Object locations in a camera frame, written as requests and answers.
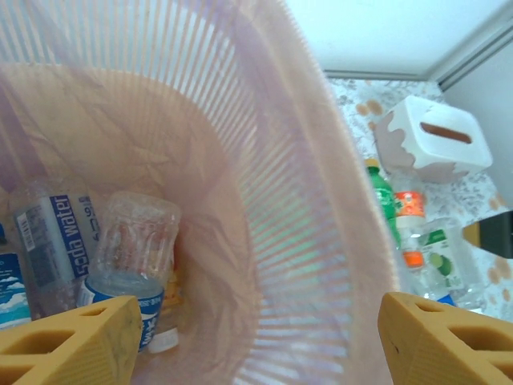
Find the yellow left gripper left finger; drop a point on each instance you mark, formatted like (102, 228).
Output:
(116, 341)

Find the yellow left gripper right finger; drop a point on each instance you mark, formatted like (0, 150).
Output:
(417, 353)

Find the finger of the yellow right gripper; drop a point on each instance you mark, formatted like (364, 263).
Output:
(497, 236)

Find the clear bottle lime label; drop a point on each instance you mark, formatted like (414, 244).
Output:
(441, 260)

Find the clear bottle orange label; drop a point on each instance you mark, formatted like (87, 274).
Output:
(409, 204)

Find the clear soda water bottle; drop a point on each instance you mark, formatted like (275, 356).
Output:
(52, 240)

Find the green plastic bottle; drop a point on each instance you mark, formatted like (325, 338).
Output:
(382, 200)

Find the pink ribbed plastic bin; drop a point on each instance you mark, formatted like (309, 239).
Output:
(200, 140)

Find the floral patterned tablecloth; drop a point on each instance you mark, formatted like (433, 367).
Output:
(473, 192)

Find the white and pink tissue box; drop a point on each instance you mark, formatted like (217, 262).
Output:
(441, 160)

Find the clear bottle blue white label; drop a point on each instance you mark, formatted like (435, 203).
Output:
(136, 232)

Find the bottle with blue cloud label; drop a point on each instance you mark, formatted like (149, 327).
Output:
(12, 288)

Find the aluminium enclosure frame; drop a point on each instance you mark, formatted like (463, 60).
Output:
(380, 75)

